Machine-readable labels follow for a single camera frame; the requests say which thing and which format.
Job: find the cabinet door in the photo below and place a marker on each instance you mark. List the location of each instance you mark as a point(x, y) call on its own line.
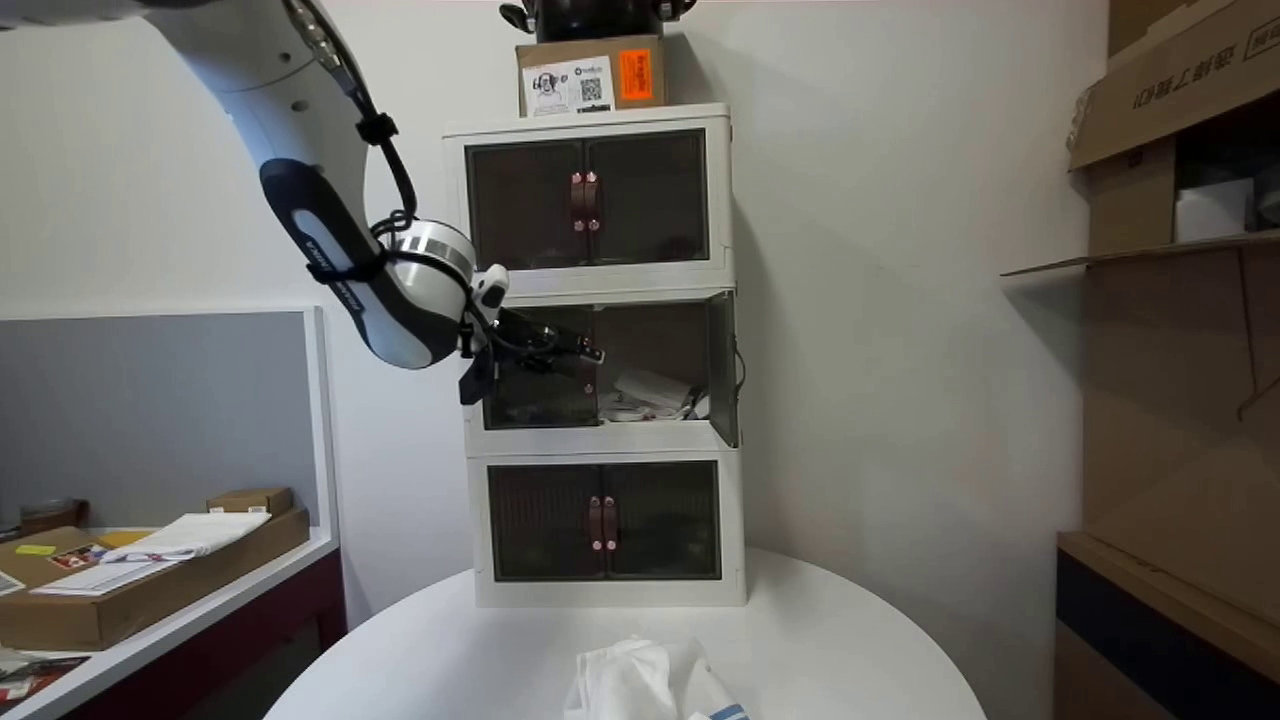
point(538, 401)
point(720, 367)

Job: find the black object on box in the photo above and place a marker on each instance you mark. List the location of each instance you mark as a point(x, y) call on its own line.
point(590, 19)

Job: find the white side shelf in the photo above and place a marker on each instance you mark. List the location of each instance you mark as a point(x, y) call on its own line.
point(242, 642)

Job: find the white cloth inside cabinet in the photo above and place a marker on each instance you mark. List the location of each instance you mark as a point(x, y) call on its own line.
point(633, 398)

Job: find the flat cardboard box with papers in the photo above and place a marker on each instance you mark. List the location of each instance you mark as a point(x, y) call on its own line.
point(65, 588)

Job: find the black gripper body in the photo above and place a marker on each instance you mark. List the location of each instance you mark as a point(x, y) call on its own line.
point(492, 338)

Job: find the white round table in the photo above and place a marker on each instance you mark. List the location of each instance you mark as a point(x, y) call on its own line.
point(805, 644)

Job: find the cardboard shelving unit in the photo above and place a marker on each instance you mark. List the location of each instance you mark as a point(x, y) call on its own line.
point(1168, 584)

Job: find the top white cabinet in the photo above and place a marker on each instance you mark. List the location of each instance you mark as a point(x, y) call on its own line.
point(601, 208)

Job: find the white cabinet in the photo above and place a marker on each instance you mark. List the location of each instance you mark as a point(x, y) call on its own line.
point(633, 338)
point(610, 529)
point(601, 208)

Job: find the middle white cabinet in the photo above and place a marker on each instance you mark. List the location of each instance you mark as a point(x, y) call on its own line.
point(633, 338)

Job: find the white cloth on table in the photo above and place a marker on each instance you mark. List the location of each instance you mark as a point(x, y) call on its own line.
point(650, 680)

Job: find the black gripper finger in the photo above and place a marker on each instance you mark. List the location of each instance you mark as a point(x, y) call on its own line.
point(562, 343)
point(562, 361)

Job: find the cardboard box with labels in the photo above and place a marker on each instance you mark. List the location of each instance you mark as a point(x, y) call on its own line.
point(616, 75)

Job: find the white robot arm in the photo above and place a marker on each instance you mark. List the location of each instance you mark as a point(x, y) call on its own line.
point(334, 176)

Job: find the bottom white cabinet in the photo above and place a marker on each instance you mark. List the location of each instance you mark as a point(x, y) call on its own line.
point(610, 529)

